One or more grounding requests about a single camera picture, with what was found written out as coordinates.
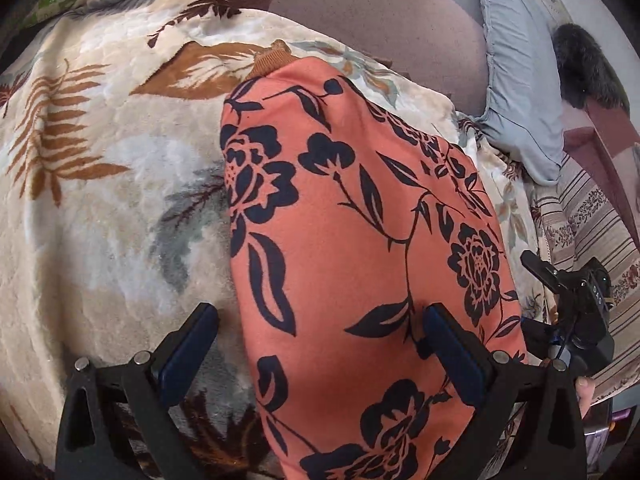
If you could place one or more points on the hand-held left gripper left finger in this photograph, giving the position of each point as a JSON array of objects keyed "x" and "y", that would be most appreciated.
[{"x": 185, "y": 360}]

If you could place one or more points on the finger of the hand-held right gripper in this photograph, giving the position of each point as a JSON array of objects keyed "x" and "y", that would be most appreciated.
[
  {"x": 542, "y": 332},
  {"x": 540, "y": 267}
]

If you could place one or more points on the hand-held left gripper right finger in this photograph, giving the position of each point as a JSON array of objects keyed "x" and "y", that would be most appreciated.
[{"x": 455, "y": 355}]

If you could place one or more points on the orange black floral garment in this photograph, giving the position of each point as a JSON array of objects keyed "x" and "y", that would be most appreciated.
[{"x": 350, "y": 260}]

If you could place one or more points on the person's right hand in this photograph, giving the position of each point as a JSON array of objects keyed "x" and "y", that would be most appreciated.
[{"x": 586, "y": 395}]

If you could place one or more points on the striped floral sofa cover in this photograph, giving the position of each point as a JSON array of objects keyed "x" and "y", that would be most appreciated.
[{"x": 585, "y": 220}]

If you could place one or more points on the purple object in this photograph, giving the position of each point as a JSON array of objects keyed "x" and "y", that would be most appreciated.
[{"x": 617, "y": 422}]

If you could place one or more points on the cream leaf print blanket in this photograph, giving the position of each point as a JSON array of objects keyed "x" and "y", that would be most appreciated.
[{"x": 115, "y": 210}]

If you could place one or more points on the grey blue pillow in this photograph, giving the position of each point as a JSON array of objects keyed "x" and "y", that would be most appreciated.
[{"x": 520, "y": 85}]

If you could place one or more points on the dark furry cloth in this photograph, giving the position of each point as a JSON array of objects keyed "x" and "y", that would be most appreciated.
[{"x": 590, "y": 70}]

